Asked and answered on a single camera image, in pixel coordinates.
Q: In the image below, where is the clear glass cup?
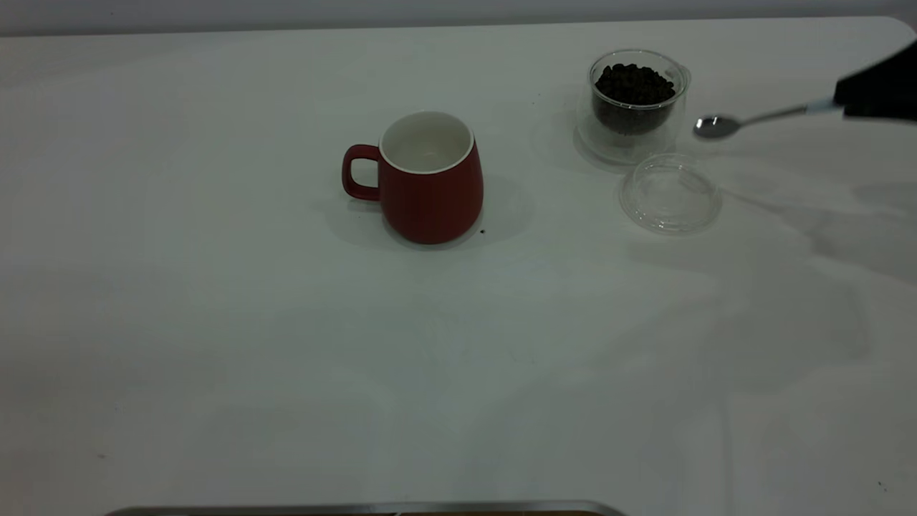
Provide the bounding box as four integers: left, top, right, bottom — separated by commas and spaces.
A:
575, 49, 692, 167

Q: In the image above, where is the red ceramic mug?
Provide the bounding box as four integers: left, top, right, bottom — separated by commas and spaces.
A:
342, 110, 485, 245

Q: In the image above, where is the clear round glass lid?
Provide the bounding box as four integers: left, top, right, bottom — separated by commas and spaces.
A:
619, 153, 723, 234

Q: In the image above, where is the metal spoon pale blue handle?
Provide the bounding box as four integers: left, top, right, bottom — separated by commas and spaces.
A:
693, 99, 845, 140

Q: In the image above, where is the dark coffee beans pile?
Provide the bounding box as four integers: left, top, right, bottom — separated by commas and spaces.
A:
593, 63, 676, 137

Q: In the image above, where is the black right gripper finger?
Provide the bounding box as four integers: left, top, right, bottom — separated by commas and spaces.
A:
834, 39, 917, 107
844, 105, 917, 123

